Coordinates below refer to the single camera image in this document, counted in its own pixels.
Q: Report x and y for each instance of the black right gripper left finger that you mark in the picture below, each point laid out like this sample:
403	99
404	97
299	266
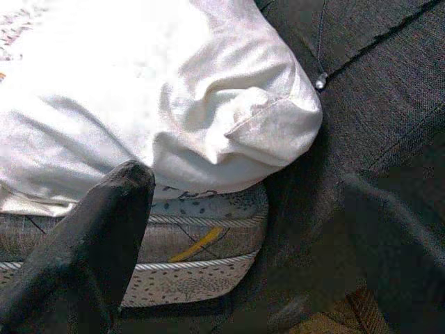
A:
80	250

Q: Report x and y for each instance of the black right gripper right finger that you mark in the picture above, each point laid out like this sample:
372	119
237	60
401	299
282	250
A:
400	261

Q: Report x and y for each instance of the cream pillow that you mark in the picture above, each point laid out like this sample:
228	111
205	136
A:
139	87

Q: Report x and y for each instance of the brown patterned rug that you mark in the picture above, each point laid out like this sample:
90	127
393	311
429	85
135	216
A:
347	313

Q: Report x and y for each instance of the grey quilted mattress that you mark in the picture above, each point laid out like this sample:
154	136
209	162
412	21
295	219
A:
194	215

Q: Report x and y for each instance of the black tufted headboard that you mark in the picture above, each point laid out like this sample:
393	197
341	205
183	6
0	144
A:
382	87

